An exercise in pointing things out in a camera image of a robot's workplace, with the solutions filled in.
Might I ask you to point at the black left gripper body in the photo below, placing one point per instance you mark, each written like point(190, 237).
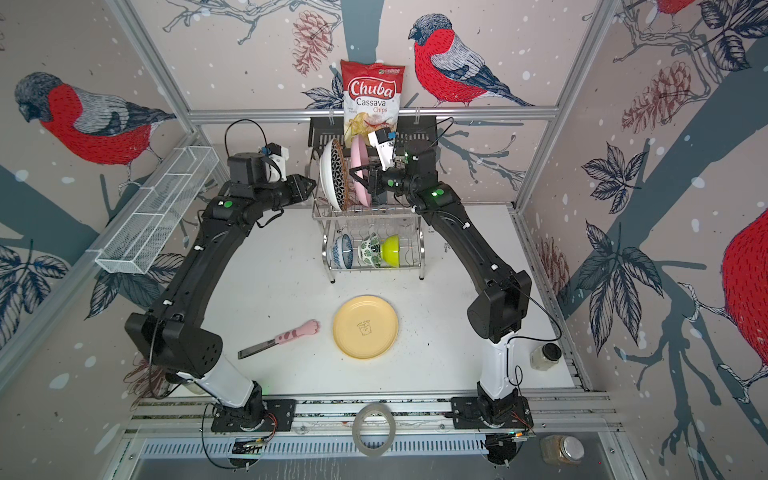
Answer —
point(292, 191)

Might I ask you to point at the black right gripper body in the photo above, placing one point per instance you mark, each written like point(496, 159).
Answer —
point(393, 184)

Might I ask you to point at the white patterned plate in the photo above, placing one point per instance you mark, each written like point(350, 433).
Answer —
point(334, 176)

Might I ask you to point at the pink plate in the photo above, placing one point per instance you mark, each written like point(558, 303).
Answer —
point(359, 162)

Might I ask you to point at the steel two-tier dish rack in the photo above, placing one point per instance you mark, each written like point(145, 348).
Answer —
point(359, 222)

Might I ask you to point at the yellow bear plate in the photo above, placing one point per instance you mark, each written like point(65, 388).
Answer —
point(365, 327)

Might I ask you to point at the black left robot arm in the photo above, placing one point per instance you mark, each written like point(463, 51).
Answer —
point(170, 334)

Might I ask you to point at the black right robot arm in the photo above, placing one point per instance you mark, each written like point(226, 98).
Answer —
point(503, 294)

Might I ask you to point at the lime green bowl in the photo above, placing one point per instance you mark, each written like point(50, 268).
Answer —
point(390, 251)

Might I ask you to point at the green leaf pattern cup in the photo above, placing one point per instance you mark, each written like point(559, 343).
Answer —
point(369, 252)

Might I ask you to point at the blue floral white bowl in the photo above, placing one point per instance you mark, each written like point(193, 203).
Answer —
point(343, 252)

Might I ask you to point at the Chuba cassava chips bag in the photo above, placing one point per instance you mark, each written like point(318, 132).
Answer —
point(371, 98)

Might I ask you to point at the pink cat paw knife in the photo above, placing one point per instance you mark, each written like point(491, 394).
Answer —
point(309, 328)

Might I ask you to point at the small jar black lid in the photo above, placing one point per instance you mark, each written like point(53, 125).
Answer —
point(545, 356)

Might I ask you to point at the grey tape roll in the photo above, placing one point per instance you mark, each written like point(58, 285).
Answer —
point(374, 430)

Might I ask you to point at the glass jar white lid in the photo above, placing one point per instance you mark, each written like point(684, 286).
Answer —
point(561, 450)

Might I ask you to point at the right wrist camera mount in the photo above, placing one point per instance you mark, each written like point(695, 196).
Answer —
point(383, 140)

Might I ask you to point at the black wall shelf basket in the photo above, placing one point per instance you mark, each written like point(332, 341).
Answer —
point(323, 130)

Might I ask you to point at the white wire mesh basket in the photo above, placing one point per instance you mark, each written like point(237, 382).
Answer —
point(140, 239)

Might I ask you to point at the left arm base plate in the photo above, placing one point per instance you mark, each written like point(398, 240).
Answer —
point(264, 417)

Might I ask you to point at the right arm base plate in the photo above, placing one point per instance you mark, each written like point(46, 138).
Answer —
point(512, 412)

